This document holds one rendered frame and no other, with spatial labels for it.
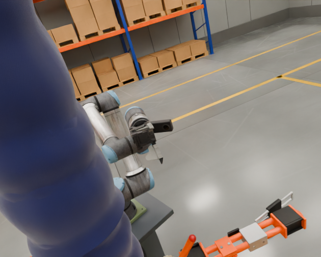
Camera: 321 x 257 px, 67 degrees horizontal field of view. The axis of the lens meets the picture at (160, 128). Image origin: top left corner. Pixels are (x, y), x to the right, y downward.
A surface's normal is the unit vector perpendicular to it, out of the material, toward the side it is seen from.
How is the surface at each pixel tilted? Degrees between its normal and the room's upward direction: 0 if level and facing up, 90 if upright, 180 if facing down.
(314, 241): 0
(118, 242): 70
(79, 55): 90
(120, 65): 90
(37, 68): 79
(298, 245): 0
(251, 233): 0
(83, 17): 90
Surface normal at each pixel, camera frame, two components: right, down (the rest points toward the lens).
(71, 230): 0.45, 0.46
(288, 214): -0.25, -0.86
